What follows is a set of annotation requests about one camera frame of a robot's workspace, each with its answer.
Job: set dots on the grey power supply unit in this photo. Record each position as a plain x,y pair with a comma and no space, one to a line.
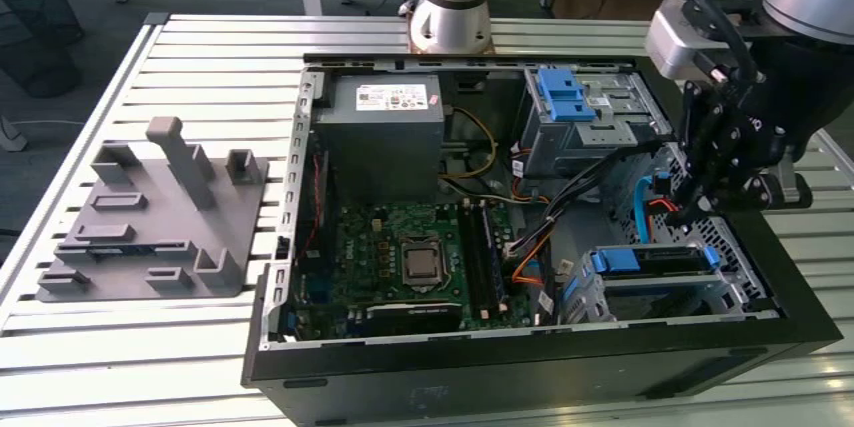
373,157

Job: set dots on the RAM stick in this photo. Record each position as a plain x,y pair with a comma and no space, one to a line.
492,267

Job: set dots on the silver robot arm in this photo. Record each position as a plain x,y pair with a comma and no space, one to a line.
454,22

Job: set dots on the green motherboard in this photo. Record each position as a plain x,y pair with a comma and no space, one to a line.
360,247

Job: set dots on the grey chair foot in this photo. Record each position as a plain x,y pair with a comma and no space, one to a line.
9,139

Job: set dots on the blue drive latch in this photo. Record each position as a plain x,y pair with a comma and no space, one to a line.
563,97

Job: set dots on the CPU socket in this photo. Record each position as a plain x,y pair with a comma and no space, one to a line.
423,239

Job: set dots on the black mesh bin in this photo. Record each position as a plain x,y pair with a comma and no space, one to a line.
40,37

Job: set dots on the silver CPU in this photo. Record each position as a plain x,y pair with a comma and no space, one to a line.
420,263

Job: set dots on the grey parts rack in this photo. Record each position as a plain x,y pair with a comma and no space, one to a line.
173,227

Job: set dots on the black PC case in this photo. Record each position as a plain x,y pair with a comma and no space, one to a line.
467,377

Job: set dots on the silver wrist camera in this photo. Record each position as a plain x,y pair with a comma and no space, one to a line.
674,47

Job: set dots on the metal optical drive cage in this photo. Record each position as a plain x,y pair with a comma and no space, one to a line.
600,137

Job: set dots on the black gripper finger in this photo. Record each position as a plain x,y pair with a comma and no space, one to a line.
707,137
767,189

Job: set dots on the metal disk bay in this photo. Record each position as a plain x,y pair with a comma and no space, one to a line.
667,283

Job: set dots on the black graphics card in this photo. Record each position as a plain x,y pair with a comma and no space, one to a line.
409,319

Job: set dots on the black RAM slot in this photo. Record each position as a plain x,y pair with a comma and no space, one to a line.
470,257

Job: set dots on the hard disk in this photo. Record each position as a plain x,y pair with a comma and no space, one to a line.
616,259

